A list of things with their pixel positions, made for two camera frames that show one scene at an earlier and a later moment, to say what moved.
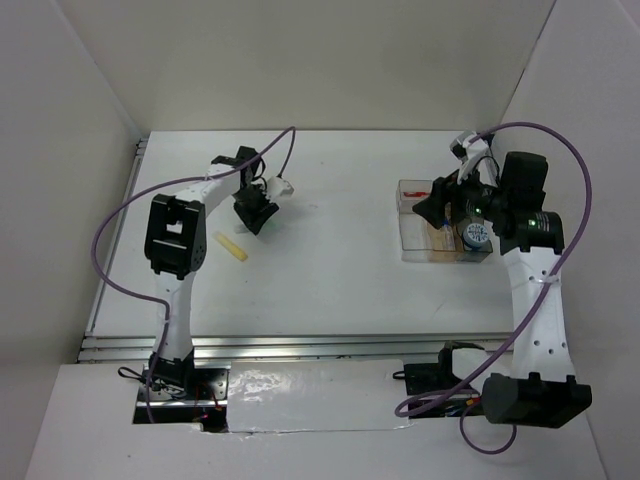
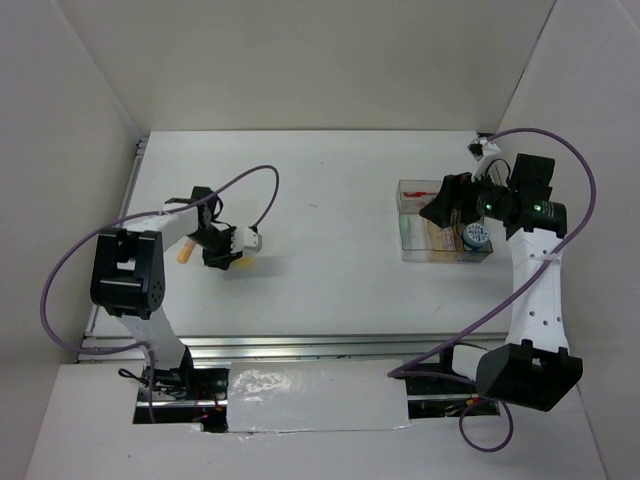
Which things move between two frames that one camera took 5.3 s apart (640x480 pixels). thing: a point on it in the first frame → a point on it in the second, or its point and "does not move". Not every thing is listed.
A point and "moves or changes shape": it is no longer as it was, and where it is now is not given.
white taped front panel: (316, 395) does not move
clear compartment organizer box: (420, 240) does not move
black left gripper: (256, 219) → (224, 259)
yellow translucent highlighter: (231, 248) moves or changes shape
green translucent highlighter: (240, 228) moves or changes shape
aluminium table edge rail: (139, 349) does not move
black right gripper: (444, 189) does not move
